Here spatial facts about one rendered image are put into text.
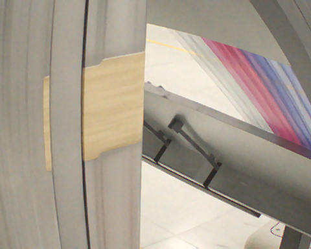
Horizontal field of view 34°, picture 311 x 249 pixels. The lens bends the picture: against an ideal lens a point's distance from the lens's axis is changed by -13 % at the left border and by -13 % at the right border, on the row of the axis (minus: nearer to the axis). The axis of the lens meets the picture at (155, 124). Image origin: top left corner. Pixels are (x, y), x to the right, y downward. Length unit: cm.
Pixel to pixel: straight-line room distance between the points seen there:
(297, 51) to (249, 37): 13
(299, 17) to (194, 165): 64
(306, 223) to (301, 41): 51
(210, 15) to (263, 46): 4
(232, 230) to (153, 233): 29
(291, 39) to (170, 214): 191
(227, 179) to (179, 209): 136
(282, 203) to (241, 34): 41
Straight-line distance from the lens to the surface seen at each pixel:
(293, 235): 111
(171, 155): 88
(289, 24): 22
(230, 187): 80
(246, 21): 35
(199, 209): 217
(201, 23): 40
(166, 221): 208
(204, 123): 67
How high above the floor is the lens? 105
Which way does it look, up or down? 21 degrees down
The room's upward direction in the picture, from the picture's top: 2 degrees clockwise
